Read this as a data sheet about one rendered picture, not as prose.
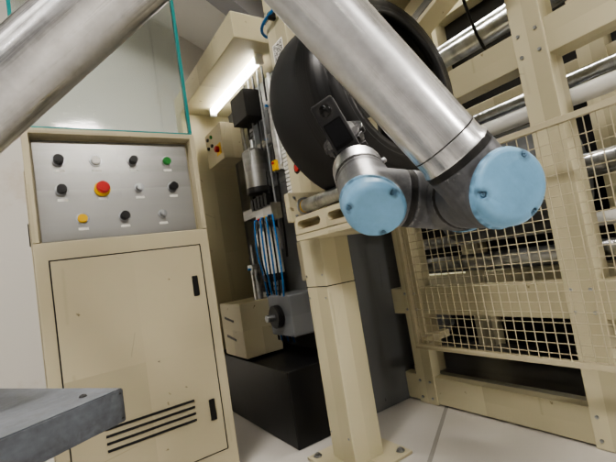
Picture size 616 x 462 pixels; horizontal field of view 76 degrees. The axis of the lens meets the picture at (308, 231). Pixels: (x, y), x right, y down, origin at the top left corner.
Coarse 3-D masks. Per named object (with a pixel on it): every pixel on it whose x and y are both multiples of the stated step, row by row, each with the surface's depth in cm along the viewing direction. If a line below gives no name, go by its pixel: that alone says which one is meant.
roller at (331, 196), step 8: (320, 192) 123; (328, 192) 118; (336, 192) 115; (304, 200) 130; (312, 200) 125; (320, 200) 122; (328, 200) 119; (336, 200) 117; (304, 208) 130; (312, 208) 128
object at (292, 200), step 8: (288, 192) 131; (296, 192) 132; (304, 192) 134; (312, 192) 136; (288, 200) 130; (296, 200) 132; (288, 208) 131; (296, 208) 131; (320, 208) 137; (288, 216) 131; (296, 216) 130
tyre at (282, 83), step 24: (384, 0) 115; (408, 24) 118; (288, 48) 113; (432, 48) 123; (288, 72) 108; (312, 72) 100; (288, 96) 108; (312, 96) 101; (336, 96) 99; (288, 120) 111; (312, 120) 103; (360, 120) 101; (288, 144) 115; (312, 144) 108; (384, 144) 105; (312, 168) 115; (408, 168) 110
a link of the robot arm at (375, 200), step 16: (352, 160) 63; (368, 160) 62; (336, 176) 66; (352, 176) 59; (368, 176) 57; (384, 176) 57; (400, 176) 58; (352, 192) 56; (368, 192) 55; (384, 192) 55; (400, 192) 56; (352, 208) 57; (368, 208) 57; (384, 208) 57; (400, 208) 56; (352, 224) 58; (368, 224) 58; (384, 224) 58; (400, 224) 58
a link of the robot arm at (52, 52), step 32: (32, 0) 53; (64, 0) 52; (96, 0) 54; (128, 0) 55; (160, 0) 59; (0, 32) 52; (32, 32) 52; (64, 32) 53; (96, 32) 55; (128, 32) 59; (0, 64) 52; (32, 64) 53; (64, 64) 55; (96, 64) 59; (0, 96) 53; (32, 96) 55; (0, 128) 55
